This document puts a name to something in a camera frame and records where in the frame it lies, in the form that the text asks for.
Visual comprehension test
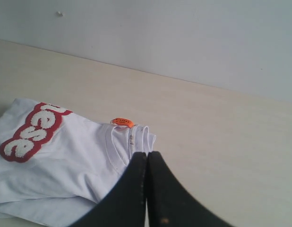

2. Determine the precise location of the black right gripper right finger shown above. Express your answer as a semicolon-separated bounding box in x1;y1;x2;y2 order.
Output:
146;151;231;227

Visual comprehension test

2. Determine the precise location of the orange clothing tag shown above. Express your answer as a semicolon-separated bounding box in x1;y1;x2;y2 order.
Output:
111;118;134;128

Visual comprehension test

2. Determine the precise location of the white wall hook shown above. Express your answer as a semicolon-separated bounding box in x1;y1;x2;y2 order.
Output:
56;11;64;17

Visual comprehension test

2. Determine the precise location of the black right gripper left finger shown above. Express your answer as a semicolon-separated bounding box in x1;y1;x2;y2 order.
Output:
71;152;146;227

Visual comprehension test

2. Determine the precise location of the white t-shirt red lettering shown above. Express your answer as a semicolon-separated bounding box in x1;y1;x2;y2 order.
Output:
0;98;155;227

